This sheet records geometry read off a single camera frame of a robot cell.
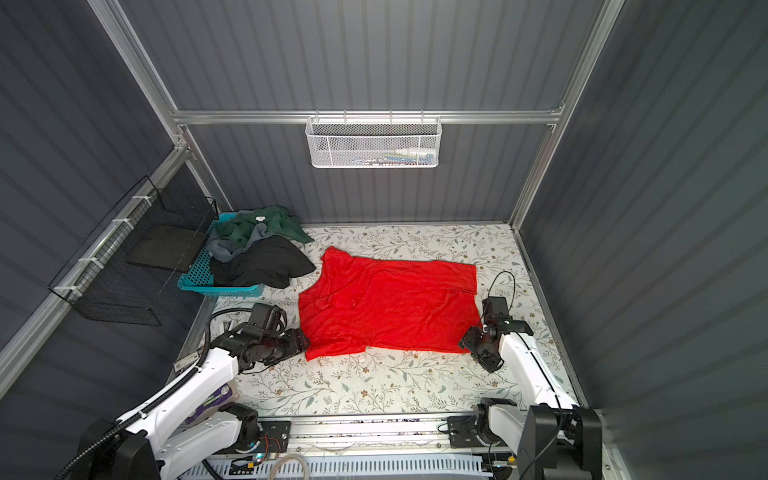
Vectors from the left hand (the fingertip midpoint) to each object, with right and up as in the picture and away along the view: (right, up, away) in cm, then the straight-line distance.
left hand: (302, 346), depth 84 cm
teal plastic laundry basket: (-39, +19, +15) cm, 46 cm away
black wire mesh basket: (-39, +23, -11) cm, 46 cm away
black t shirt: (-14, +24, +10) cm, 29 cm away
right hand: (+49, -2, 0) cm, 49 cm away
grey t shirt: (-27, +28, +9) cm, 40 cm away
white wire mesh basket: (+19, +68, +28) cm, 76 cm away
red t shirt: (+15, +10, +13) cm, 22 cm away
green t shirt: (-13, +38, +17) cm, 43 cm away
